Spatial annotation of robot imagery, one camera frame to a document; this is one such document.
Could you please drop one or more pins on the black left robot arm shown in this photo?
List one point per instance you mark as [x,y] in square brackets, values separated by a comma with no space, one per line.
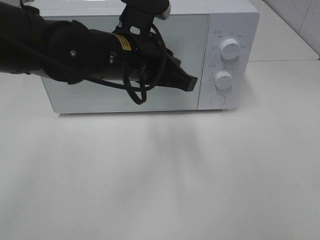
[65,51]

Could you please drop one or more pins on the white timer knob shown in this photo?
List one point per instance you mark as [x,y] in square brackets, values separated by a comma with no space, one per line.
[223,80]

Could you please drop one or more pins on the round white door button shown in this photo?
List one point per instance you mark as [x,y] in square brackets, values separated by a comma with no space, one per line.
[218,101]

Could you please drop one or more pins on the white microwave door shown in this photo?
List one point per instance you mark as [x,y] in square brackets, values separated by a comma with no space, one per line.
[184,35]

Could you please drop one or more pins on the white microwave oven body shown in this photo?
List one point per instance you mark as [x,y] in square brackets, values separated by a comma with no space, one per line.
[226,18]

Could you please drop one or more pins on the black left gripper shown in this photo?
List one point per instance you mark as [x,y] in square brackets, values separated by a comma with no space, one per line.
[145,54]

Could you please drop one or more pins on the upper white power knob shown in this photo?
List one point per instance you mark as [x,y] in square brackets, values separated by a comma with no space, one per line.
[229,48]

